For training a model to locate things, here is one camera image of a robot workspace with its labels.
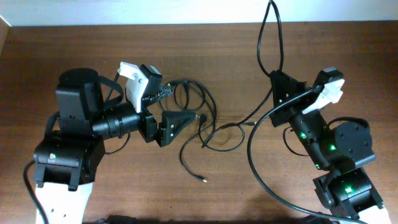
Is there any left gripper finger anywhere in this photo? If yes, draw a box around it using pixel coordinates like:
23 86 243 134
159 111 197 147
146 85 174 105

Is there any black USB cable thin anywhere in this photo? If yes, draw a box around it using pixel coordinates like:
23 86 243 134
158 80 217 182

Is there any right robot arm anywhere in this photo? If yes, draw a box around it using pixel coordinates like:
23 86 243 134
269 68 391 223

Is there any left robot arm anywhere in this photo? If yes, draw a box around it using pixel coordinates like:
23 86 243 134
33 62 196 223

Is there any right camera cable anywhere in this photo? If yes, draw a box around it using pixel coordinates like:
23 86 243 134
247 85 371 224

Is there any camera cable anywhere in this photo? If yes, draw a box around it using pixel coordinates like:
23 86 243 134
247 85 371 224
23 160 50 224

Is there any left camera cable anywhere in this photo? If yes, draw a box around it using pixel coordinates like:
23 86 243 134
23 160 50 224

